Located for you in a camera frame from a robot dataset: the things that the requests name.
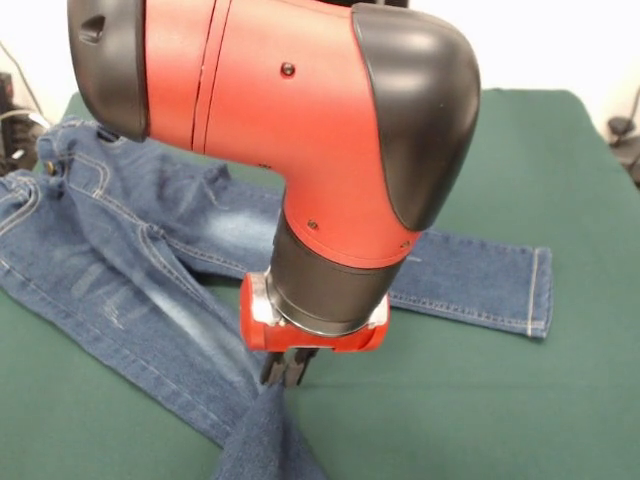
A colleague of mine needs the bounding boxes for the blue denim jeans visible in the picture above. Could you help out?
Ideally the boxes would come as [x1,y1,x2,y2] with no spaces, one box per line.
[0,115,554,480]

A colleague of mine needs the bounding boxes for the dark green table cloth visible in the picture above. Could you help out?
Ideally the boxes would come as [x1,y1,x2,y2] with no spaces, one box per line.
[0,87,640,480]

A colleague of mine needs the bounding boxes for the thin grey cable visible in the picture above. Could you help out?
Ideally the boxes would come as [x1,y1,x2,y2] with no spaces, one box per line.
[0,42,49,124]

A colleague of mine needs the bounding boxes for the black floor equipment pile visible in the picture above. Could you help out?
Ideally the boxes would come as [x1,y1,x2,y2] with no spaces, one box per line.
[0,107,40,176]

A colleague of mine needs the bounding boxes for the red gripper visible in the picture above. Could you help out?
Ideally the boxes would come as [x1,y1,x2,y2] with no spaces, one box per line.
[238,272,391,387]

